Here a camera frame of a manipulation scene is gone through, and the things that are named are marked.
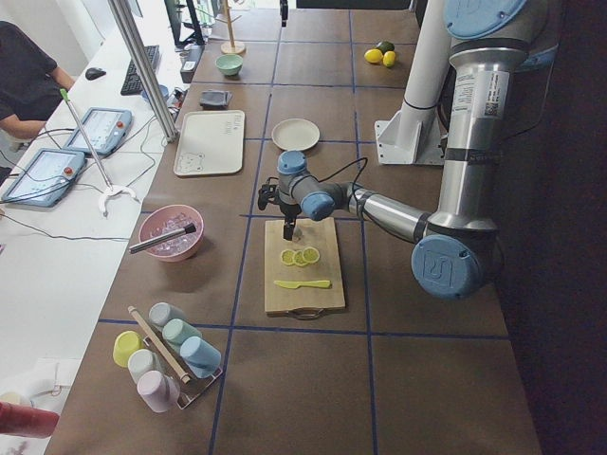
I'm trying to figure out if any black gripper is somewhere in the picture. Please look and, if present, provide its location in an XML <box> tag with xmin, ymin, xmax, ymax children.
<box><xmin>280</xmin><ymin>201</ymin><xmax>300</xmax><ymax>240</ymax></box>

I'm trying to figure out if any cream round plate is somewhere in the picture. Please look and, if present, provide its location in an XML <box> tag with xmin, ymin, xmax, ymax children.
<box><xmin>271</xmin><ymin>118</ymin><xmax>321</xmax><ymax>151</ymax></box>

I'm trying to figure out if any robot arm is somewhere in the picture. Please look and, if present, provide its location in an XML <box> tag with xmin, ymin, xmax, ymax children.
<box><xmin>268</xmin><ymin>1</ymin><xmax>561</xmax><ymax>299</ymax></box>

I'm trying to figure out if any white bear tray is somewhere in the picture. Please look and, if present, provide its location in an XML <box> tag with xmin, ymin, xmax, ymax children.
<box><xmin>174</xmin><ymin>110</ymin><xmax>246</xmax><ymax>177</ymax></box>

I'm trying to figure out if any bamboo cutting board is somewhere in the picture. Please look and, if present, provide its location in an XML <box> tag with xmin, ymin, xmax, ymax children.
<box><xmin>264</xmin><ymin>218</ymin><xmax>346</xmax><ymax>319</ymax></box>

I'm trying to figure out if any lemon slice bottom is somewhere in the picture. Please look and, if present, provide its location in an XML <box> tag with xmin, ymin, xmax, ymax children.
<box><xmin>280</xmin><ymin>249</ymin><xmax>296</xmax><ymax>266</ymax></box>

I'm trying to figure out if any lemon slice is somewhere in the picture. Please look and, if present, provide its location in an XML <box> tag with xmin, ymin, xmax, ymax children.
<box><xmin>280</xmin><ymin>249</ymin><xmax>296</xmax><ymax>266</ymax></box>
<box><xmin>302</xmin><ymin>246</ymin><xmax>321</xmax><ymax>264</ymax></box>
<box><xmin>293</xmin><ymin>250</ymin><xmax>308</xmax><ymax>266</ymax></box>

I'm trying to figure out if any lemon slice top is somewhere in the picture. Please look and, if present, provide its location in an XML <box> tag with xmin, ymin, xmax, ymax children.
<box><xmin>302</xmin><ymin>246</ymin><xmax>321</xmax><ymax>264</ymax></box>

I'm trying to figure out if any lemon slice middle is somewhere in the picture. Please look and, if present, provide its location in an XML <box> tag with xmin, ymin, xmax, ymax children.
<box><xmin>293</xmin><ymin>250</ymin><xmax>308</xmax><ymax>266</ymax></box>

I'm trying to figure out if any wooden mug tree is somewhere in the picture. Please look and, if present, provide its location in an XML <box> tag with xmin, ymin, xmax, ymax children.
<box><xmin>215</xmin><ymin>1</ymin><xmax>246</xmax><ymax>55</ymax></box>

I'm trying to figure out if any yellow plastic knife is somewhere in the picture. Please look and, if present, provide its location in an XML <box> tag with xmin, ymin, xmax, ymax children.
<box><xmin>273</xmin><ymin>280</ymin><xmax>332</xmax><ymax>289</ymax></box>

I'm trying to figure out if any green bowl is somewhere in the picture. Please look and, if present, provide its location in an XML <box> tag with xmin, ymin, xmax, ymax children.
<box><xmin>215</xmin><ymin>54</ymin><xmax>244</xmax><ymax>77</ymax></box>

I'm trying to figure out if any steel muddler black tip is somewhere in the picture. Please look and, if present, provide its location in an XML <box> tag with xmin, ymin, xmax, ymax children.
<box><xmin>128</xmin><ymin>223</ymin><xmax>196</xmax><ymax>254</ymax></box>

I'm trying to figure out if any yellow lemon upper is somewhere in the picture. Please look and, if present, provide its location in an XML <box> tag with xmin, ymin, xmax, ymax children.
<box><xmin>364</xmin><ymin>48</ymin><xmax>383</xmax><ymax>64</ymax></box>

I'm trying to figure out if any yellow lemon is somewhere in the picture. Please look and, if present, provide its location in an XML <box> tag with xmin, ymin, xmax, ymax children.
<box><xmin>364</xmin><ymin>48</ymin><xmax>383</xmax><ymax>64</ymax></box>
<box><xmin>382</xmin><ymin>50</ymin><xmax>396</xmax><ymax>68</ymax></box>

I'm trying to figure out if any black label box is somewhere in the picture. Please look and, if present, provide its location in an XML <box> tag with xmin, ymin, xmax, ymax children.
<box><xmin>179</xmin><ymin>45</ymin><xmax>205</xmax><ymax>83</ymax></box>

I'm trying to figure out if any green lime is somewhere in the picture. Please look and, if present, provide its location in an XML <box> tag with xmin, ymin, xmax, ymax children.
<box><xmin>376</xmin><ymin>41</ymin><xmax>395</xmax><ymax>54</ymax></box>

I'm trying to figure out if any yellow lemon lower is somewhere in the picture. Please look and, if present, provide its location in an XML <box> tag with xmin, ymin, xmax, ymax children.
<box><xmin>382</xmin><ymin>50</ymin><xmax>396</xmax><ymax>68</ymax></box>

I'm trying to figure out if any grey folded cloth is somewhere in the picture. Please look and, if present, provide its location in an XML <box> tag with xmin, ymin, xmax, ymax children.
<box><xmin>199</xmin><ymin>90</ymin><xmax>232</xmax><ymax>110</ymax></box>

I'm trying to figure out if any pink bowl with ice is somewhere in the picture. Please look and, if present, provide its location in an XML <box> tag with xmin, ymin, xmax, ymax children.
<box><xmin>138</xmin><ymin>205</ymin><xmax>204</xmax><ymax>263</ymax></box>

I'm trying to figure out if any blue bowl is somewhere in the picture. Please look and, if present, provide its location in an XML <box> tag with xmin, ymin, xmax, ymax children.
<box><xmin>140</xmin><ymin>83</ymin><xmax>170</xmax><ymax>110</ymax></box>

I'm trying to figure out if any green cup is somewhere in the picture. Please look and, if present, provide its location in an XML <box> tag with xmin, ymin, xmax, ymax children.
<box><xmin>162</xmin><ymin>318</ymin><xmax>202</xmax><ymax>354</ymax></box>

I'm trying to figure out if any grey-blue cup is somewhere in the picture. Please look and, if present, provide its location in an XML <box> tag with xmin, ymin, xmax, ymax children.
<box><xmin>148</xmin><ymin>301</ymin><xmax>187</xmax><ymax>330</ymax></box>

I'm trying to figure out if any blue cup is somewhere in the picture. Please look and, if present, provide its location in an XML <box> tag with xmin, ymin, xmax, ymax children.
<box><xmin>179</xmin><ymin>337</ymin><xmax>222</xmax><ymax>378</ymax></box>

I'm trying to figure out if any black keyboard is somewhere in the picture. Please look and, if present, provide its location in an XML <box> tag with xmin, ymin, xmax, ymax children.
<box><xmin>120</xmin><ymin>45</ymin><xmax>161</xmax><ymax>97</ymax></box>

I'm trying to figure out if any reacher grabber stick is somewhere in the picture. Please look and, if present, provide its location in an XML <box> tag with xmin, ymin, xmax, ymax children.
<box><xmin>60</xmin><ymin>88</ymin><xmax>138</xmax><ymax>218</ymax></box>

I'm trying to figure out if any yellow cup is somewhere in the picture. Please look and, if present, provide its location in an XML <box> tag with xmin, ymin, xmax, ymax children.
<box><xmin>112</xmin><ymin>331</ymin><xmax>143</xmax><ymax>368</ymax></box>

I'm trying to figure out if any white cup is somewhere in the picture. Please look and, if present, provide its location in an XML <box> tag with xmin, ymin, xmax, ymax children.
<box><xmin>127</xmin><ymin>349</ymin><xmax>165</xmax><ymax>384</ymax></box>

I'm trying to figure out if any black computer mouse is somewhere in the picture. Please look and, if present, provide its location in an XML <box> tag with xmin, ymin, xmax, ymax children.
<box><xmin>84</xmin><ymin>67</ymin><xmax>106</xmax><ymax>81</ymax></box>

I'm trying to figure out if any far teach pendant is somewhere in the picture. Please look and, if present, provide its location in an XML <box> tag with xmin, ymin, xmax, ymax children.
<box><xmin>82</xmin><ymin>107</ymin><xmax>133</xmax><ymax>157</ymax></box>

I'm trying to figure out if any teach pendant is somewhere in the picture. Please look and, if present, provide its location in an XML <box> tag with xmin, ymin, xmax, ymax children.
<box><xmin>1</xmin><ymin>149</ymin><xmax>86</xmax><ymax>209</ymax></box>
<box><xmin>82</xmin><ymin>107</ymin><xmax>133</xmax><ymax>157</ymax></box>

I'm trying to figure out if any white cup rack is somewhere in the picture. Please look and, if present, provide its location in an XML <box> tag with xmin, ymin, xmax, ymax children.
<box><xmin>128</xmin><ymin>306</ymin><xmax>223</xmax><ymax>410</ymax></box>

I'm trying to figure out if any pink cup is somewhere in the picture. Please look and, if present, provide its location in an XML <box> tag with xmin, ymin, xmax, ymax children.
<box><xmin>137</xmin><ymin>371</ymin><xmax>179</xmax><ymax>413</ymax></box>

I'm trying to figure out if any near teach pendant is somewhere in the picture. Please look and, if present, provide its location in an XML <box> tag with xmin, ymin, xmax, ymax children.
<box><xmin>1</xmin><ymin>149</ymin><xmax>86</xmax><ymax>209</ymax></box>

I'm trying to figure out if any seated person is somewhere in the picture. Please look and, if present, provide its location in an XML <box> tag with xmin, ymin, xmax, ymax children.
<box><xmin>1</xmin><ymin>21</ymin><xmax>75</xmax><ymax>142</ymax></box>

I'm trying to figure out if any red bottle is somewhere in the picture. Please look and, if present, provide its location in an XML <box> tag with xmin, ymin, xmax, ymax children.
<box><xmin>1</xmin><ymin>402</ymin><xmax>60</xmax><ymax>438</ymax></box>

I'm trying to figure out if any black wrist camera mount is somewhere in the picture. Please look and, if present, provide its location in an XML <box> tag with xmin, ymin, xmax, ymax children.
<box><xmin>257</xmin><ymin>176</ymin><xmax>281</xmax><ymax>210</ymax></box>

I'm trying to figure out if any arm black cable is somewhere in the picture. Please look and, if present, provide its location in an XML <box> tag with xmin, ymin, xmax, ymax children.
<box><xmin>317</xmin><ymin>155</ymin><xmax>371</xmax><ymax>224</ymax></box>

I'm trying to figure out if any white pole mount base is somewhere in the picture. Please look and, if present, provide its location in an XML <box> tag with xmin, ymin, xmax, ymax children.
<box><xmin>375</xmin><ymin>0</ymin><xmax>452</xmax><ymax>167</ymax></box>

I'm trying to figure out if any aluminium frame post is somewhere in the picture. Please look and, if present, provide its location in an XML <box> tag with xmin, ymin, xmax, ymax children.
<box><xmin>108</xmin><ymin>0</ymin><xmax>178</xmax><ymax>143</ymax></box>

